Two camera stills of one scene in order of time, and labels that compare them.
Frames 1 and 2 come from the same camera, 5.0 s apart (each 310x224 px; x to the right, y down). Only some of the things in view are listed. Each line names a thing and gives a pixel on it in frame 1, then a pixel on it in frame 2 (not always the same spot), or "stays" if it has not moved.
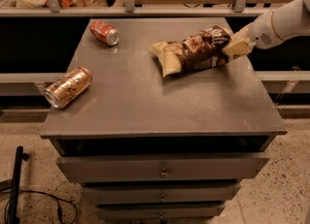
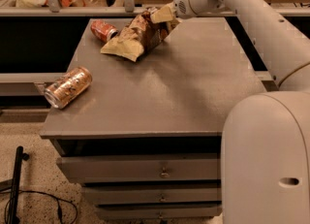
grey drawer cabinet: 146,146 stays
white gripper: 261,31 to 180,7
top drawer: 162,168 stays
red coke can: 106,33 stays
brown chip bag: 200,50 to 139,37
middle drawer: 186,193 stays
